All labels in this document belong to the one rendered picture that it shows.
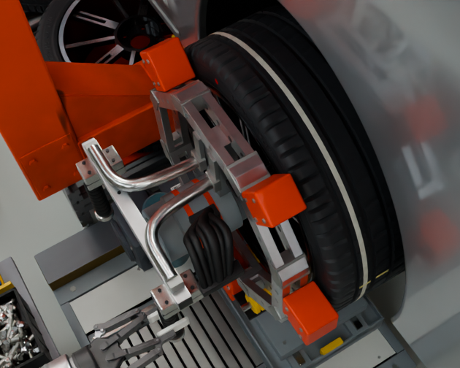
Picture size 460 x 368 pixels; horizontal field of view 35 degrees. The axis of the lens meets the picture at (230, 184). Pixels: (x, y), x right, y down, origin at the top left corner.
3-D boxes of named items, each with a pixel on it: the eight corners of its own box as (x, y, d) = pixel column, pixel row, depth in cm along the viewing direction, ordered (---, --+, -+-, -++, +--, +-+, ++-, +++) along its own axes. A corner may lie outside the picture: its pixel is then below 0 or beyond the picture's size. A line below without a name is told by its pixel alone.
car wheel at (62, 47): (282, 64, 253) (283, 16, 232) (147, 191, 230) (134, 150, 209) (148, -23, 277) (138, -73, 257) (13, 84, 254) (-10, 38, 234)
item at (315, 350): (380, 327, 223) (385, 316, 215) (280, 390, 215) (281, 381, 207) (289, 206, 246) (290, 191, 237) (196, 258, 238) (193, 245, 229)
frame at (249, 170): (304, 334, 172) (315, 228, 125) (280, 348, 171) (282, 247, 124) (190, 167, 197) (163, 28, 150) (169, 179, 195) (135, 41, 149)
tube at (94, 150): (208, 169, 149) (204, 140, 140) (124, 215, 145) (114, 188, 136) (167, 110, 157) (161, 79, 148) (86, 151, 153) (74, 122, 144)
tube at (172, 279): (260, 244, 140) (259, 217, 131) (171, 294, 136) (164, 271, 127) (214, 177, 148) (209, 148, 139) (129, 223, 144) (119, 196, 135)
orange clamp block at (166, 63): (197, 77, 150) (178, 36, 148) (163, 93, 149) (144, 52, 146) (188, 76, 157) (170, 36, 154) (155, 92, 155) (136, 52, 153)
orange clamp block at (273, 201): (291, 206, 136) (309, 208, 127) (255, 226, 134) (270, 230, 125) (274, 172, 135) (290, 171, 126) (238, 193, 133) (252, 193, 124)
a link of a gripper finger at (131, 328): (106, 357, 148) (102, 352, 148) (150, 321, 151) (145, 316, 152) (103, 351, 144) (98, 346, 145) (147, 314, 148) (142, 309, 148)
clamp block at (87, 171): (127, 172, 159) (123, 159, 155) (89, 192, 157) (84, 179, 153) (117, 155, 161) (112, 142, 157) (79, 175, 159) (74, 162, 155)
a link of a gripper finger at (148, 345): (104, 354, 144) (106, 361, 143) (158, 334, 145) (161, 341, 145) (108, 360, 147) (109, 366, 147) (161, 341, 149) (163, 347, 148)
